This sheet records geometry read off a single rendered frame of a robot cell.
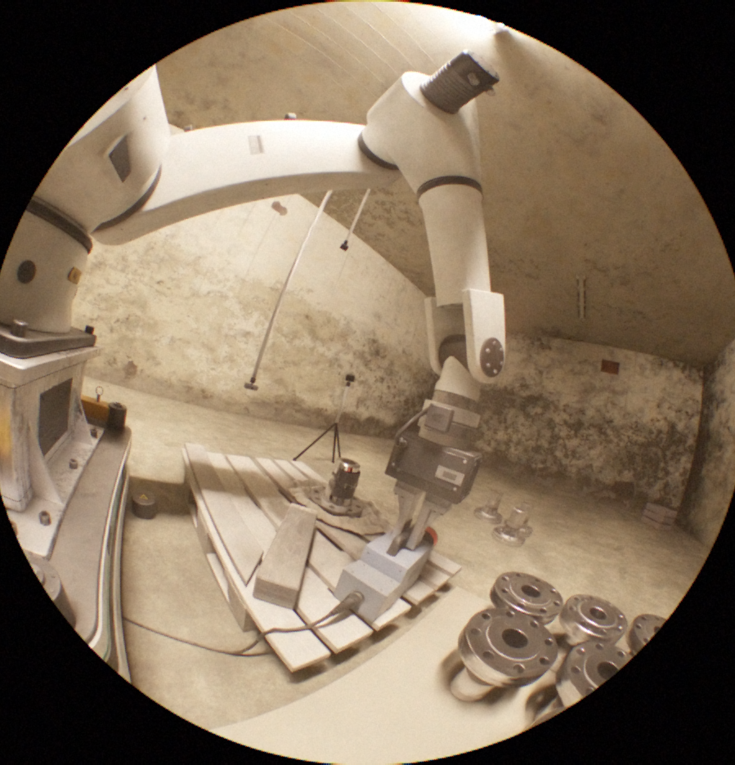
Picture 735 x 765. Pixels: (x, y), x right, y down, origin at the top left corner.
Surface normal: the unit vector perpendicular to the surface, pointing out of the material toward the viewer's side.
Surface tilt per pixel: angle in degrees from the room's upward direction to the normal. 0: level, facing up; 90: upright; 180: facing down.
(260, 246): 90
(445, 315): 90
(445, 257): 115
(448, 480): 90
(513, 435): 90
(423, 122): 164
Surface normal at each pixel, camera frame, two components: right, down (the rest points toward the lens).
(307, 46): -0.29, 0.95
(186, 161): 0.46, 0.11
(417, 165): -0.52, 0.83
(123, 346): 0.69, 0.18
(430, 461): -0.54, -0.20
